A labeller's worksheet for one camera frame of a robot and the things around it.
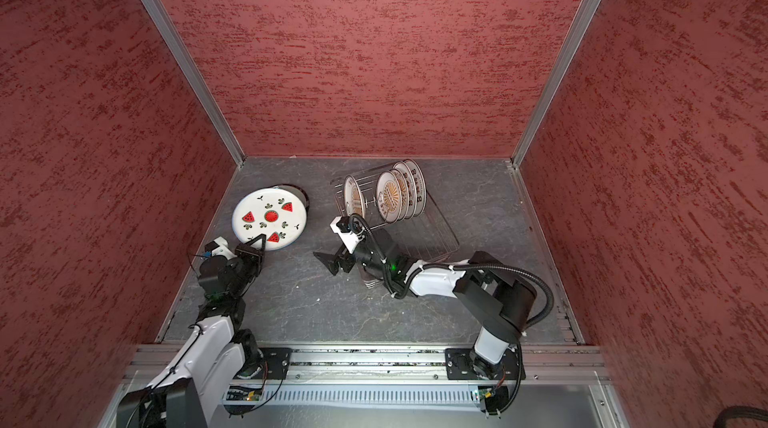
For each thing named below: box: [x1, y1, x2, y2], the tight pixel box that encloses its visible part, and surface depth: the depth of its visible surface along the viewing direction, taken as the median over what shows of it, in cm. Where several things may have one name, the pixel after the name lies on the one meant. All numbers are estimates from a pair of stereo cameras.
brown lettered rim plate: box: [343, 175, 365, 218], surface depth 100 cm
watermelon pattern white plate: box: [232, 187, 307, 251], surface depth 89 cm
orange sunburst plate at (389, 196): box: [376, 171, 402, 224], surface depth 100 cm
